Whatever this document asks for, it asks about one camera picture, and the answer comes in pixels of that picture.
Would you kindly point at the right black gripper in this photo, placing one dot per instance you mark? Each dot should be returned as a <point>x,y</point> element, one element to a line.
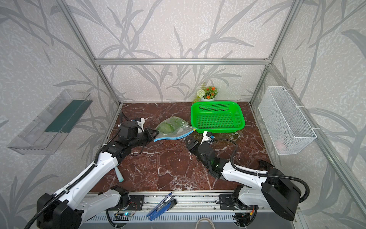
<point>193,145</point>

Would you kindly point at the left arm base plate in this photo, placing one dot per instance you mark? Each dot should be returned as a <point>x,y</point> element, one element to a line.
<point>133,202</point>

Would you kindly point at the clear zip-top bag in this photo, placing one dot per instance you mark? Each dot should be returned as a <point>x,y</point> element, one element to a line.
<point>176,135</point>

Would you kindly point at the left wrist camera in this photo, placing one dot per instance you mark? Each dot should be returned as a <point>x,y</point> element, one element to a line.
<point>140,122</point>

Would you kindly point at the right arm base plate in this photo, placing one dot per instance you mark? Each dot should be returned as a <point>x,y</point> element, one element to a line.
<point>227,203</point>

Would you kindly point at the light blue scraper tool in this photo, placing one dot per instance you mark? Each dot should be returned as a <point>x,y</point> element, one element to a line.
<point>119,175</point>

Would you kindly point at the green plastic basket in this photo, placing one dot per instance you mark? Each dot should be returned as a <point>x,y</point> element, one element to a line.
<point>217,117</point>

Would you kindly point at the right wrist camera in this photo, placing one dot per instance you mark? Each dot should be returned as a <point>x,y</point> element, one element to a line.
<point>207,137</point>

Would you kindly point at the blue clip tool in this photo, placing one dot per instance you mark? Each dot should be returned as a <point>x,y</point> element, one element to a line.
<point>166,204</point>

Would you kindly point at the chinese cabbage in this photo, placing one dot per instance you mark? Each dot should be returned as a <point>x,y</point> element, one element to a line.
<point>178,123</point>
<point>165,127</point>

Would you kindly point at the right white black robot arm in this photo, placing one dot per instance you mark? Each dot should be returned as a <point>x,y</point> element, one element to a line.
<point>270,189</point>

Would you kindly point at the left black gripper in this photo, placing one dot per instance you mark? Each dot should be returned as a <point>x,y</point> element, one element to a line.
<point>148,131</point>

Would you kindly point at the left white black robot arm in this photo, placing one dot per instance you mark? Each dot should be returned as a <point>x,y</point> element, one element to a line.
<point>65,209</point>

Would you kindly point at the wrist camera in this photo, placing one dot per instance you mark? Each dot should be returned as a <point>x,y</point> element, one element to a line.
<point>207,137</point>
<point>140,122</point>

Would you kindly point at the white wire basket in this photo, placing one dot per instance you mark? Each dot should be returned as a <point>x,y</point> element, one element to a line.
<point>286,124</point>

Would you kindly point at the small flower pot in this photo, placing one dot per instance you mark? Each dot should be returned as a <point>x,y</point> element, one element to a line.
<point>206,93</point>

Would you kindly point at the clear wall shelf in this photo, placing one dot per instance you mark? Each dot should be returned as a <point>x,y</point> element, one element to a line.
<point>45,134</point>

